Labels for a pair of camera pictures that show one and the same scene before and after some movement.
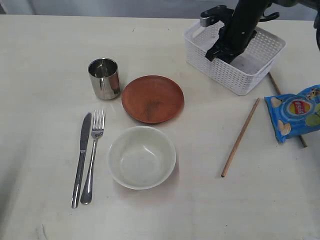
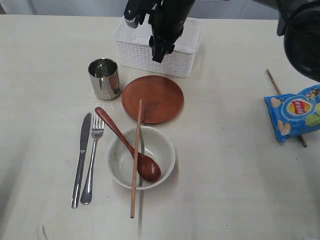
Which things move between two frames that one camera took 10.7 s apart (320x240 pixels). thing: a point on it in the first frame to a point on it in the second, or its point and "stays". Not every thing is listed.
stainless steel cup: x=104 y=76 stays
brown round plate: x=153 y=99 stays
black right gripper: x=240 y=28 to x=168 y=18
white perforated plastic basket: x=245 y=72 to x=134 y=51
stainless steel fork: x=97 y=130 stays
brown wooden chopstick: x=279 y=93 stays
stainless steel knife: x=85 y=134 stays
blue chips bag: x=294 y=115 stays
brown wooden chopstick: x=240 y=136 to x=135 y=178
